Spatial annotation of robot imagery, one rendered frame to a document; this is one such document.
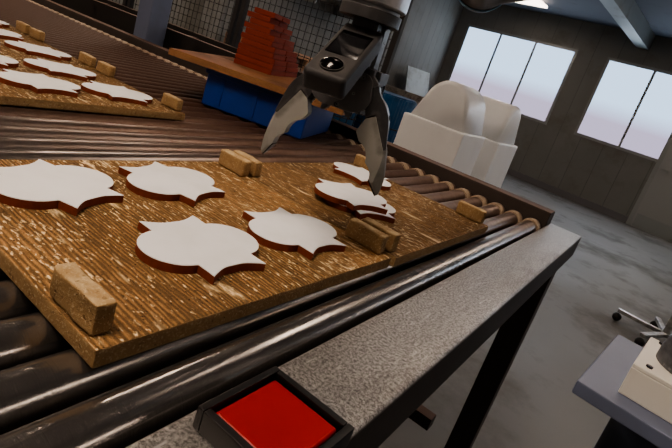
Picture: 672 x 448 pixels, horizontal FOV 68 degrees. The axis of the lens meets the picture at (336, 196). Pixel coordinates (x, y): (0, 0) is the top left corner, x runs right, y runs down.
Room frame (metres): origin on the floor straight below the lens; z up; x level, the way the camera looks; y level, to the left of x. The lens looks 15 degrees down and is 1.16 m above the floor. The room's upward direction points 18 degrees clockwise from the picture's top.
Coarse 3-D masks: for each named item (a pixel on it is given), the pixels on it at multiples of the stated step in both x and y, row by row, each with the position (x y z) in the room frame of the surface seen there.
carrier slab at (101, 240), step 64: (128, 192) 0.55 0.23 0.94; (256, 192) 0.71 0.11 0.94; (0, 256) 0.35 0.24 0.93; (64, 256) 0.37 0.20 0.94; (128, 256) 0.41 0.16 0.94; (256, 256) 0.50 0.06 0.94; (320, 256) 0.55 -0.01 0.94; (384, 256) 0.62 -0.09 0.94; (64, 320) 0.30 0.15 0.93; (128, 320) 0.32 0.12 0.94; (192, 320) 0.35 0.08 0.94
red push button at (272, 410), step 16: (272, 384) 0.31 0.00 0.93; (240, 400) 0.29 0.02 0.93; (256, 400) 0.29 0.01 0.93; (272, 400) 0.30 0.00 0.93; (288, 400) 0.30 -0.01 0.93; (224, 416) 0.27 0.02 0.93; (240, 416) 0.27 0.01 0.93; (256, 416) 0.28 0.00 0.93; (272, 416) 0.28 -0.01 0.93; (288, 416) 0.29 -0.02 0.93; (304, 416) 0.29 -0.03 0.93; (320, 416) 0.30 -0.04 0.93; (240, 432) 0.26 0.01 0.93; (256, 432) 0.26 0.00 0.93; (272, 432) 0.27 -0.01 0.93; (288, 432) 0.27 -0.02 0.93; (304, 432) 0.28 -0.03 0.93; (320, 432) 0.28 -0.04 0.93
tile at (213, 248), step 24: (192, 216) 0.52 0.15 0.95; (144, 240) 0.43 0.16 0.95; (168, 240) 0.45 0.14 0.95; (192, 240) 0.46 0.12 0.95; (216, 240) 0.48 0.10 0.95; (240, 240) 0.50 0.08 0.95; (168, 264) 0.40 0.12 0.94; (192, 264) 0.41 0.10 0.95; (216, 264) 0.43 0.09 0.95; (240, 264) 0.45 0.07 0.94; (264, 264) 0.47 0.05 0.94
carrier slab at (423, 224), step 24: (264, 168) 0.86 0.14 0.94; (288, 168) 0.91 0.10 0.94; (312, 168) 0.98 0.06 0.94; (288, 192) 0.76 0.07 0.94; (312, 192) 0.81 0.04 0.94; (384, 192) 0.98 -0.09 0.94; (408, 192) 1.05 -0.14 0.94; (336, 216) 0.72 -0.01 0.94; (408, 216) 0.86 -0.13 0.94; (432, 216) 0.91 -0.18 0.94; (456, 216) 0.98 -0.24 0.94; (408, 240) 0.72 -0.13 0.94; (432, 240) 0.76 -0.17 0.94; (456, 240) 0.84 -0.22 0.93
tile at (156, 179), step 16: (128, 176) 0.58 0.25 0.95; (144, 176) 0.60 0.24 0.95; (160, 176) 0.61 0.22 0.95; (176, 176) 0.63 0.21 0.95; (192, 176) 0.66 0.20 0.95; (208, 176) 0.68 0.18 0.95; (144, 192) 0.55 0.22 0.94; (160, 192) 0.56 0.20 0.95; (176, 192) 0.58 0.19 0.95; (192, 192) 0.60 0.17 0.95; (208, 192) 0.62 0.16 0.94; (224, 192) 0.64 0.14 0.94
